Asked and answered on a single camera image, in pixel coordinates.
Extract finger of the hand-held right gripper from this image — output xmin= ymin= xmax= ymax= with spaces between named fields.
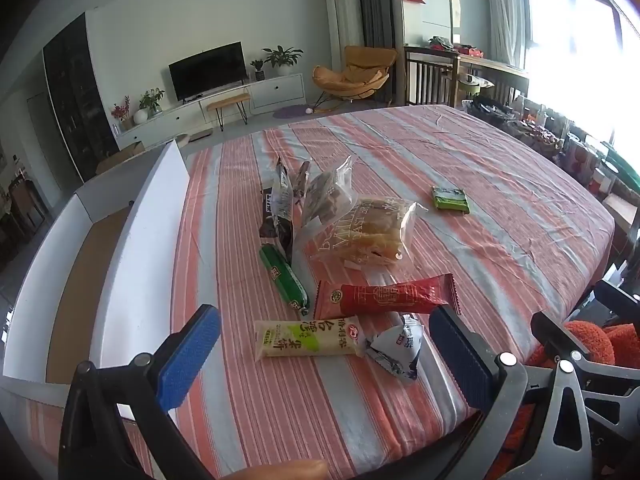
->
xmin=531 ymin=311 xmax=640 ymax=397
xmin=592 ymin=280 xmax=640 ymax=322

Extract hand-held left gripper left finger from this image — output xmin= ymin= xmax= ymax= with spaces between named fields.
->
xmin=62 ymin=304 xmax=222 ymax=480

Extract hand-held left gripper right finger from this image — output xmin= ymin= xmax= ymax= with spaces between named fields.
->
xmin=429 ymin=305 xmax=596 ymax=480

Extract white blue triangular packet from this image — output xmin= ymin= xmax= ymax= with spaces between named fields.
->
xmin=365 ymin=313 xmax=425 ymax=382

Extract red snack packet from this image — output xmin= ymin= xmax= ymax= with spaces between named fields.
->
xmin=313 ymin=273 xmax=462 ymax=322

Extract cream rice cracker packet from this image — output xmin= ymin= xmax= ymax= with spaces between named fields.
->
xmin=253 ymin=315 xmax=369 ymax=364

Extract green sausage stick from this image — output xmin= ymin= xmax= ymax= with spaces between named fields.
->
xmin=258 ymin=243 xmax=311 ymax=316

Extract white cardboard box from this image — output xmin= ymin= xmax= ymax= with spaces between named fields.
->
xmin=0 ymin=139 xmax=192 ymax=413

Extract clear bag of bread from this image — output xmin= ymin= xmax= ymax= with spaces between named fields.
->
xmin=309 ymin=197 xmax=430 ymax=272

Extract green wafer packet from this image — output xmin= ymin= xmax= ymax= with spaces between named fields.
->
xmin=432 ymin=185 xmax=471 ymax=215

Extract brown chocolate bar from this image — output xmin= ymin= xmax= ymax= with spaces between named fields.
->
xmin=260 ymin=187 xmax=282 ymax=239

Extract black snack packet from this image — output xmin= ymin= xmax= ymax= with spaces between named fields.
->
xmin=272 ymin=156 xmax=297 ymax=263

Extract clear bag of brown cakes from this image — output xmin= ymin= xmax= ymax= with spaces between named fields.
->
xmin=299 ymin=155 xmax=357 ymax=242

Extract person's left hand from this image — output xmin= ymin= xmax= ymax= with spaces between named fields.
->
xmin=224 ymin=460 xmax=329 ymax=480

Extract person's orange fuzzy clothing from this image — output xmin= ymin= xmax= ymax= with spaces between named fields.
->
xmin=500 ymin=319 xmax=640 ymax=480

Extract red grey striped tablecloth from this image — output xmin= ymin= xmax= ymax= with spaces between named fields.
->
xmin=25 ymin=105 xmax=616 ymax=480

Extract row of cluttered containers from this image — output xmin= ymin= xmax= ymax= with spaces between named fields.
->
xmin=459 ymin=94 xmax=640 ymax=202

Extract small brown snack packet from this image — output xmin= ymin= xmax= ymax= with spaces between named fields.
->
xmin=294 ymin=160 xmax=312 ymax=203

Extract brown cardboard box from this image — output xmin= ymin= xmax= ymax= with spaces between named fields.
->
xmin=94 ymin=140 xmax=146 ymax=176

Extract dark wooden dining furniture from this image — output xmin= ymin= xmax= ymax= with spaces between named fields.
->
xmin=0 ymin=167 xmax=52 ymax=263

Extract window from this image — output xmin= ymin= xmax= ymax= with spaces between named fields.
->
xmin=520 ymin=0 xmax=640 ymax=161

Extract red flowers in vase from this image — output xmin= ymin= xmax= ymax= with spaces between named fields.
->
xmin=110 ymin=95 xmax=135 ymax=132

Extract plant beside white vase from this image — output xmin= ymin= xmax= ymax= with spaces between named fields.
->
xmin=133 ymin=87 xmax=166 ymax=125

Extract wooden stool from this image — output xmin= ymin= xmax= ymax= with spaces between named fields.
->
xmin=206 ymin=92 xmax=252 ymax=133

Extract purple round mat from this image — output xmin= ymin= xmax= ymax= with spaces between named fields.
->
xmin=272 ymin=104 xmax=314 ymax=120

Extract white television cabinet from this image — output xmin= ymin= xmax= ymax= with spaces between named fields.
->
xmin=116 ymin=73 xmax=306 ymax=150

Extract dark glass cabinet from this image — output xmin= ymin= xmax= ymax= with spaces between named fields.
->
xmin=42 ymin=12 xmax=122 ymax=184

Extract black television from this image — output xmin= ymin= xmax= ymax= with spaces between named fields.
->
xmin=168 ymin=41 xmax=250 ymax=103

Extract orange lounge chair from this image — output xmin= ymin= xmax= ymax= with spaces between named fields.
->
xmin=312 ymin=45 xmax=399 ymax=106

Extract pile of clothes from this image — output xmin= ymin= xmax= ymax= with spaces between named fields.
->
xmin=427 ymin=35 xmax=487 ymax=59

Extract white curtain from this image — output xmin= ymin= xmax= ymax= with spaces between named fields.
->
xmin=482 ymin=0 xmax=532 ymax=69

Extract large potted plant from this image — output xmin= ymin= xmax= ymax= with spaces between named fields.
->
xmin=262 ymin=44 xmax=305 ymax=78

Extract white tower air conditioner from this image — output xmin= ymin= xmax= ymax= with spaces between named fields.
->
xmin=322 ymin=0 xmax=366 ymax=69

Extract grey curtain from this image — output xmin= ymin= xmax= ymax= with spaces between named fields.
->
xmin=345 ymin=0 xmax=402 ymax=52

